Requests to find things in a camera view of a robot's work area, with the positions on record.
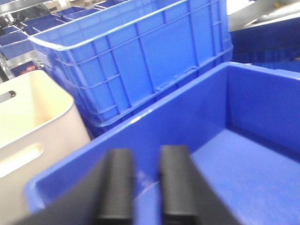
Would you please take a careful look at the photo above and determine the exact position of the large light blue crate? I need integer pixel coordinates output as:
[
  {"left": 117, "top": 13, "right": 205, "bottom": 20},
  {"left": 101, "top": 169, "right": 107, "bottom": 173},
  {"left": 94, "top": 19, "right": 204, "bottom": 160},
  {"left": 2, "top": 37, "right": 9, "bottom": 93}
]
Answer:
[{"left": 29, "top": 0, "right": 233, "bottom": 137}]

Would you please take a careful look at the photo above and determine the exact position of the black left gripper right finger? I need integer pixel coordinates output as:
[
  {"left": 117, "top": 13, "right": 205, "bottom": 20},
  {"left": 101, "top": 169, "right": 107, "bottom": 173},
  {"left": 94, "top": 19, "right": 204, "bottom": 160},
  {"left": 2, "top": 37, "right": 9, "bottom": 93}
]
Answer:
[{"left": 159, "top": 145, "right": 240, "bottom": 225}]

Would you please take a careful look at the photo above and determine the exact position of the target blue bin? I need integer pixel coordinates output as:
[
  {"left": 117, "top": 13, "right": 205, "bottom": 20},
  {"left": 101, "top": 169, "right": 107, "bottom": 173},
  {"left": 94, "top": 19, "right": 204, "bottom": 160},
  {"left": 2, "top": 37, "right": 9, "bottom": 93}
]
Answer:
[{"left": 25, "top": 62, "right": 300, "bottom": 225}]

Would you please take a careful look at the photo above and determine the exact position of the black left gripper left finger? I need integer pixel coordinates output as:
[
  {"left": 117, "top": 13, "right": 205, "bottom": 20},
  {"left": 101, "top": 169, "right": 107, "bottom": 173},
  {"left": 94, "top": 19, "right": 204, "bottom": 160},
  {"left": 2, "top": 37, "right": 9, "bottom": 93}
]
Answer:
[{"left": 16, "top": 148, "right": 134, "bottom": 225}]

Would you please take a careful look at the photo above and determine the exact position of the cream plastic bin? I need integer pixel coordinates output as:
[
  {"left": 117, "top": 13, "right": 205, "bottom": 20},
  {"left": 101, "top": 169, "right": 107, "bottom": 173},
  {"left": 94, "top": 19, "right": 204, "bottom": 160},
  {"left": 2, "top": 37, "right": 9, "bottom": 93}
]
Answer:
[{"left": 0, "top": 70, "right": 90, "bottom": 225}]

